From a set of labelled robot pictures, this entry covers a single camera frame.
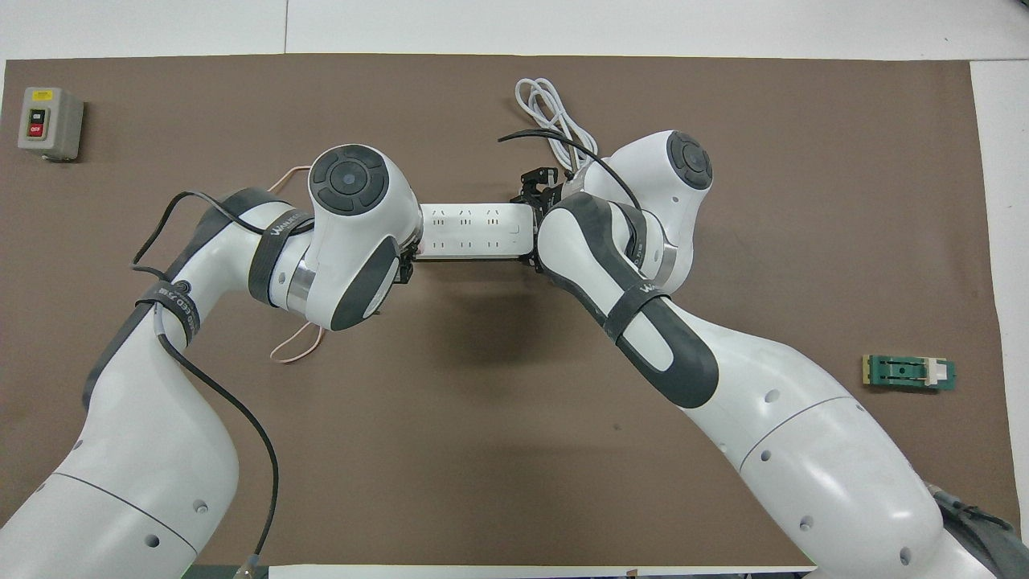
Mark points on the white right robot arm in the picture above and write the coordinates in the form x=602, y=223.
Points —
x=804, y=450

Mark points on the white power strip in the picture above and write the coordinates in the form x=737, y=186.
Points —
x=474, y=229

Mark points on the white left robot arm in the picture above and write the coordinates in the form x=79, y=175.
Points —
x=161, y=450

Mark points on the green knife switch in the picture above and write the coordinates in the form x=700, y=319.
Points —
x=904, y=372

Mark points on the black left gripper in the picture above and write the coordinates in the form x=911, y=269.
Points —
x=406, y=271

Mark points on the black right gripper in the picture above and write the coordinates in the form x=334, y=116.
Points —
x=553, y=185

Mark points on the brown table mat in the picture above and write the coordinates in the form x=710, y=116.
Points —
x=482, y=442

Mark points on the grey push-button switch box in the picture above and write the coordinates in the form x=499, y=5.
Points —
x=56, y=121

